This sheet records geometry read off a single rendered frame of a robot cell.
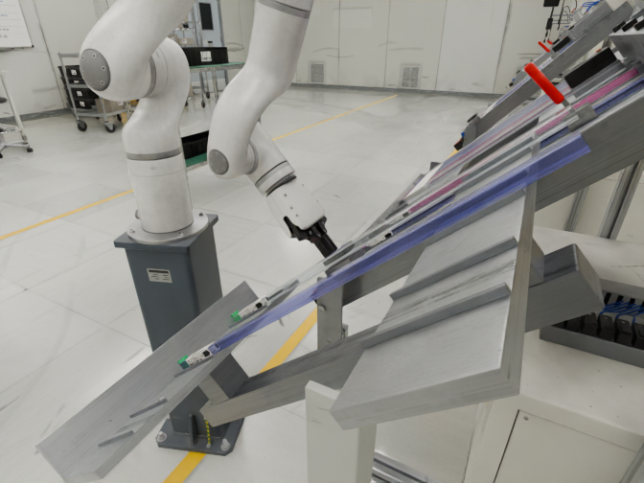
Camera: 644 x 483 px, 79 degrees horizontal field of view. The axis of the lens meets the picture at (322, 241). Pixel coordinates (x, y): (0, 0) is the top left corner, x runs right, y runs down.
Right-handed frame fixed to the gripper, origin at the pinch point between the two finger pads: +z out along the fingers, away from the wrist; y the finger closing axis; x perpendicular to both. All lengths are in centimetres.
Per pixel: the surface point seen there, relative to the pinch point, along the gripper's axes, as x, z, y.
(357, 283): 8.5, 7.6, 10.0
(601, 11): 66, -3, -139
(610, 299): 34, 43, -21
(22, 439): -114, -6, 37
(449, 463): -26, 76, -18
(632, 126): 51, 6, 10
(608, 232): 36, 46, -60
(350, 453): 18.0, 14.9, 39.9
